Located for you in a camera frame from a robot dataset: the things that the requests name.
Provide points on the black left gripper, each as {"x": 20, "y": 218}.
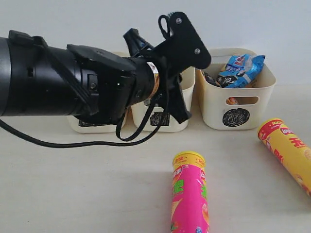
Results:
{"x": 152, "y": 78}

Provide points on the pink Lays chips can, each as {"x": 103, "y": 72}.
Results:
{"x": 189, "y": 209}

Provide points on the cream bin with triangle mark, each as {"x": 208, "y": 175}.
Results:
{"x": 97, "y": 126}

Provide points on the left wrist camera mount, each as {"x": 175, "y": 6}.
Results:
{"x": 182, "y": 47}

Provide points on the black orange snack bag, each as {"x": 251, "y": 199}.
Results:
{"x": 210, "y": 79}

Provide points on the cream bin with circle mark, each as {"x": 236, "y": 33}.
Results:
{"x": 233, "y": 109}

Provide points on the blue noodle snack bag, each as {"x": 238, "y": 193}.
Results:
{"x": 240, "y": 70}

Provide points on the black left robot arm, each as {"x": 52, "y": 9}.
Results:
{"x": 39, "y": 80}

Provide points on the yellow Lays chips can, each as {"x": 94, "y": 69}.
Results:
{"x": 289, "y": 149}

